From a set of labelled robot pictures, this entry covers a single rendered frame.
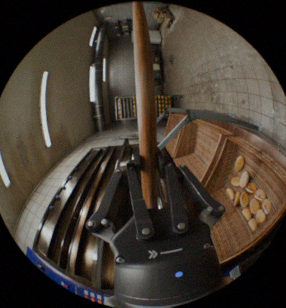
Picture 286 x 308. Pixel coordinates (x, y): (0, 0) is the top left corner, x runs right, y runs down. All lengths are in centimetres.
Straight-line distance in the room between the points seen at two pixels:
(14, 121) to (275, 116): 262
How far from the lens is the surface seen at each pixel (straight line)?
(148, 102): 16
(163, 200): 31
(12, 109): 153
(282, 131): 122
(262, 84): 136
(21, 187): 149
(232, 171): 82
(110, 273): 57
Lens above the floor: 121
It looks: 1 degrees down
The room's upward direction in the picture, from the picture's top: 94 degrees counter-clockwise
